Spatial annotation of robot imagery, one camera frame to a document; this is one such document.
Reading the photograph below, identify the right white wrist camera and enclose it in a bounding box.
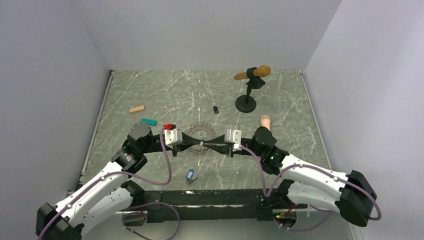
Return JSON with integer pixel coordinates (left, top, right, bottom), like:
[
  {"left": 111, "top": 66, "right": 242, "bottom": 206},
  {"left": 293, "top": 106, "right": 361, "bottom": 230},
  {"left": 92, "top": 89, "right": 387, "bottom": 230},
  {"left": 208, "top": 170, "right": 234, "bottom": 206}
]
[{"left": 225, "top": 129, "right": 242, "bottom": 151}]

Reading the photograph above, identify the pink wooden cylinder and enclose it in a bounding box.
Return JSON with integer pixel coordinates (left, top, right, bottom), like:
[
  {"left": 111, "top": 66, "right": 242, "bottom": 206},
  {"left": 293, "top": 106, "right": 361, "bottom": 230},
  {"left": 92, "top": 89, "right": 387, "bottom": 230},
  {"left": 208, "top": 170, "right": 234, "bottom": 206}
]
[{"left": 260, "top": 115, "right": 271, "bottom": 131}]

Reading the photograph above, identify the small black cylinder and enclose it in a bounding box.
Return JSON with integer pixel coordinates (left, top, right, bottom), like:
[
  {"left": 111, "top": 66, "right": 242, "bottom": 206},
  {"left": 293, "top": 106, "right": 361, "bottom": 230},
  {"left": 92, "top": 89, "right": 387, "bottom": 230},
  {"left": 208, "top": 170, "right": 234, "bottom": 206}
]
[{"left": 213, "top": 105, "right": 219, "bottom": 114}]

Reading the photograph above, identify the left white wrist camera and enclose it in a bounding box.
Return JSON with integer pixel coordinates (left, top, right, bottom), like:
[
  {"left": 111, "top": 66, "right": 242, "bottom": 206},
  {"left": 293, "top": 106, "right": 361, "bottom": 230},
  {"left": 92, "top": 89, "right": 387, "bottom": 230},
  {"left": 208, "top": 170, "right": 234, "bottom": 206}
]
[{"left": 164, "top": 128, "right": 183, "bottom": 147}]

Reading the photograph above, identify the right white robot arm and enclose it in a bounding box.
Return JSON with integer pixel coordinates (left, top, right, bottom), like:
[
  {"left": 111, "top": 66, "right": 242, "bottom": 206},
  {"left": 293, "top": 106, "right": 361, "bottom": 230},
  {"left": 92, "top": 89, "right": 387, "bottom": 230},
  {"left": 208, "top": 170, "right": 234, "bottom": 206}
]
[{"left": 199, "top": 126, "right": 382, "bottom": 227}]

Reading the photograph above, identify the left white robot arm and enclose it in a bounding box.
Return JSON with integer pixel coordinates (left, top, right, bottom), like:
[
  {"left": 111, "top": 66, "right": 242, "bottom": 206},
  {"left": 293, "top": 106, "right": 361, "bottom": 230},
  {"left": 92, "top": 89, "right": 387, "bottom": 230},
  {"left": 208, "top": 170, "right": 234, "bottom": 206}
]
[{"left": 35, "top": 121, "right": 205, "bottom": 240}]

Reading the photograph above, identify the blue key tag with key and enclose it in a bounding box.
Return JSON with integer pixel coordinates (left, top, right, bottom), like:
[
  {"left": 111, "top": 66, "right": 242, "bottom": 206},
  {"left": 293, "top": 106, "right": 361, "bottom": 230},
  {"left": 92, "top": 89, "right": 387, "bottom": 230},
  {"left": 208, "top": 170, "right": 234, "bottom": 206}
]
[{"left": 186, "top": 169, "right": 199, "bottom": 186}]

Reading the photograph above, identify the black microphone stand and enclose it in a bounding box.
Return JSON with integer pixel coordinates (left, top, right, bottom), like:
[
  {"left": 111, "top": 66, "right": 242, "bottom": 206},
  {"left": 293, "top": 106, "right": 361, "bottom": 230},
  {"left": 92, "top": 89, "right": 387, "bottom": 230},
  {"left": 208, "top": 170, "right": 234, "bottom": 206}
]
[{"left": 235, "top": 77, "right": 266, "bottom": 113}]

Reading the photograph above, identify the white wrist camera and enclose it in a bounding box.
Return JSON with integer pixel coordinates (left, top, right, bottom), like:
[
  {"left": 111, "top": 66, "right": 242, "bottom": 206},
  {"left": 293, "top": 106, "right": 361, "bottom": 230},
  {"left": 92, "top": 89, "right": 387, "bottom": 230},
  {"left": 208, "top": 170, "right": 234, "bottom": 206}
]
[
  {"left": 225, "top": 129, "right": 242, "bottom": 151},
  {"left": 164, "top": 128, "right": 183, "bottom": 147}
]

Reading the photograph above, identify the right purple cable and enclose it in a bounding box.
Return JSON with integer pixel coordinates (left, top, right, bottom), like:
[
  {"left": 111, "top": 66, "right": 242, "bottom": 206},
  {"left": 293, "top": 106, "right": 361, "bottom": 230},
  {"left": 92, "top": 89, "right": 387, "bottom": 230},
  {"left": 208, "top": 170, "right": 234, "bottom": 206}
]
[{"left": 240, "top": 145, "right": 382, "bottom": 233}]

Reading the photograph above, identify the teal block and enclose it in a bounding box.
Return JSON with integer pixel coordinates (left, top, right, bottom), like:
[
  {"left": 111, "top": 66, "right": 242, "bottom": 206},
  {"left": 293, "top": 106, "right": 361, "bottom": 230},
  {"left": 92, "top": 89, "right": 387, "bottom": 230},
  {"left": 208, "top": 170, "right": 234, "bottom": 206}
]
[{"left": 141, "top": 118, "right": 157, "bottom": 126}]

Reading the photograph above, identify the tan wooden block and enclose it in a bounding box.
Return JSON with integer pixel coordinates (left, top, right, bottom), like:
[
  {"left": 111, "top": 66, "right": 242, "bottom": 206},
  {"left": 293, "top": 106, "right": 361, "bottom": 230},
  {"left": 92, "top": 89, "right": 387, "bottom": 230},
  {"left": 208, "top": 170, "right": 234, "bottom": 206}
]
[{"left": 129, "top": 105, "right": 145, "bottom": 114}]

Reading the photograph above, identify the black base frame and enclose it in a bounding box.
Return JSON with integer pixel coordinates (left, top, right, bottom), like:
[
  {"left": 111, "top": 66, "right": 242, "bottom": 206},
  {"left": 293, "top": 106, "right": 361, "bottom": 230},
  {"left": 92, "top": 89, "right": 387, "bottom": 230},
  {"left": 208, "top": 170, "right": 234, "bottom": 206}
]
[{"left": 123, "top": 188, "right": 307, "bottom": 223}]

